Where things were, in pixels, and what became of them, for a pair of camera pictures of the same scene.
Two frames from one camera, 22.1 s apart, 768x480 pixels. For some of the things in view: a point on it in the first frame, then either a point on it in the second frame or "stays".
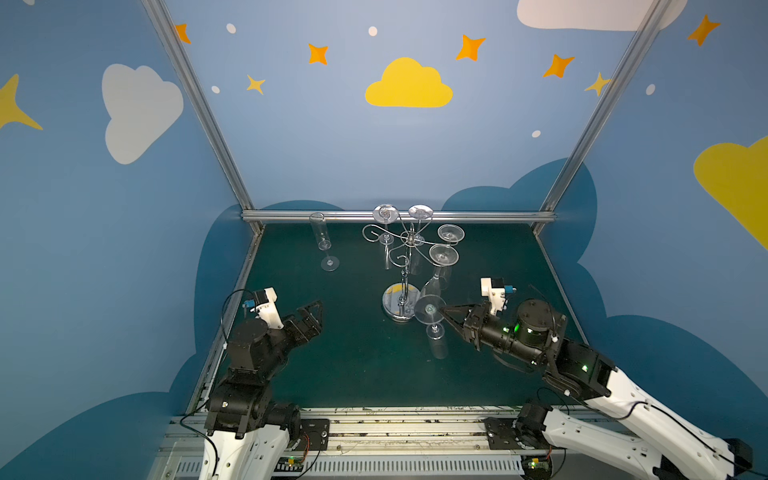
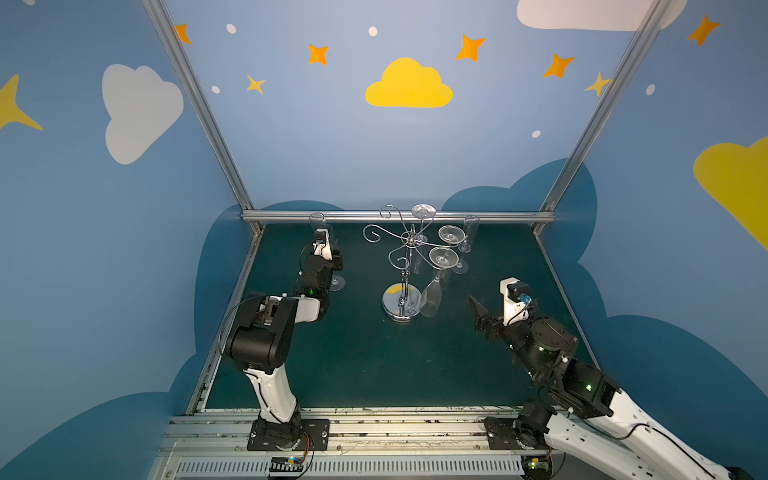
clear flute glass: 386,214 → 471,226
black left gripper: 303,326 → 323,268
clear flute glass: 431,309 → 338,283
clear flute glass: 420,212 stays
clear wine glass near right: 440,255 stays
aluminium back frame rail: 402,216 stays
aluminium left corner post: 205,109 stays
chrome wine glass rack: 402,301 stays
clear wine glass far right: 451,233 stays
